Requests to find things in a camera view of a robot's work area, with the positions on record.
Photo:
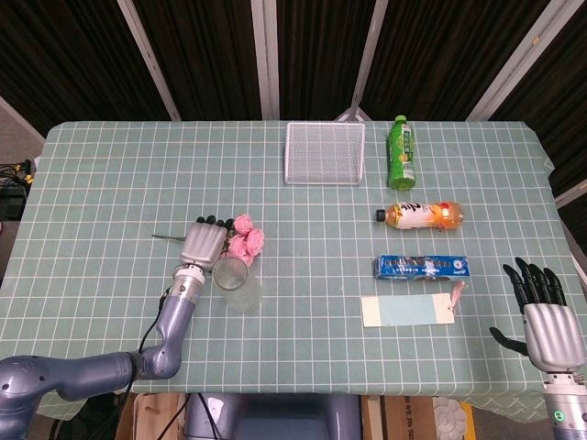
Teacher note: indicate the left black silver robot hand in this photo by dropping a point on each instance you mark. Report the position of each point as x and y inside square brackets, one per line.
[204, 243]

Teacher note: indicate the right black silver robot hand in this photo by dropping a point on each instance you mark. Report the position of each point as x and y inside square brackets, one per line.
[552, 334]

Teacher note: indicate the pink artificial flower bouquet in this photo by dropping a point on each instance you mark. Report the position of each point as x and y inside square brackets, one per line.
[247, 243]

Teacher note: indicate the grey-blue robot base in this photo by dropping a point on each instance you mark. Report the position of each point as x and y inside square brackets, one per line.
[275, 419]

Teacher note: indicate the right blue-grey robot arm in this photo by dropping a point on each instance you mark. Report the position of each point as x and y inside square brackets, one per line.
[566, 408]

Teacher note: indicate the clear glass cup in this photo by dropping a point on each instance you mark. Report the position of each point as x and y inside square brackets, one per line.
[239, 295]

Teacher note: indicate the green checked tablecloth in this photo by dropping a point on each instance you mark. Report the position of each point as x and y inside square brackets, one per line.
[114, 183]

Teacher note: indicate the blue cookie package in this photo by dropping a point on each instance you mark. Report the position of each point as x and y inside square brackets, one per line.
[422, 268]

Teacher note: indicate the pale card with pink tassel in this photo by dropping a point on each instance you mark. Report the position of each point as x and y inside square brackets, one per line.
[403, 311]

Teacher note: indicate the brown cardboard box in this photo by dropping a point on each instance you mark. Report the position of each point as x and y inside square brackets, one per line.
[408, 419]

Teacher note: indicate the orange tea bottle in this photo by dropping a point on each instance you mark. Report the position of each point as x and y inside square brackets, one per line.
[422, 215]

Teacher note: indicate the wooden board under table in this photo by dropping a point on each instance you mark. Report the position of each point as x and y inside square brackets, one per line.
[151, 417]

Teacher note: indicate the green tea bottle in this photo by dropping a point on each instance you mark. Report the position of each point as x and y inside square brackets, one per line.
[402, 160]

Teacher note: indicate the white frame post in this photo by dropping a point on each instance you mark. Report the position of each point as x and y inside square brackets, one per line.
[266, 59]
[367, 59]
[520, 59]
[149, 59]

